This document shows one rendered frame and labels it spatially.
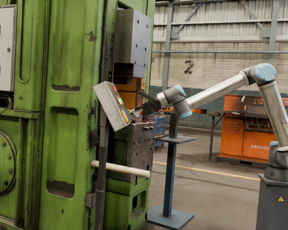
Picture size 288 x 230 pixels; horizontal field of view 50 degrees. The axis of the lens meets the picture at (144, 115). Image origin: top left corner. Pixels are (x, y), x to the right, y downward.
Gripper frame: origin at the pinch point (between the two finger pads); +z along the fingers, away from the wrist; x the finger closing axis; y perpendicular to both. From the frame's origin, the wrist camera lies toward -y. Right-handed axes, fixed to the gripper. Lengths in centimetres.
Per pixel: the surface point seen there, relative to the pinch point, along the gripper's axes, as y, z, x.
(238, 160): 167, -101, 350
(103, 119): -3.1, 15.8, -11.4
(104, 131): 4.0, 17.9, -11.9
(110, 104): -8.8, 5.3, -27.2
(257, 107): 93, -166, 332
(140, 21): -58, -34, 40
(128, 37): -50, -20, 32
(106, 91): -16.1, 3.9, -27.2
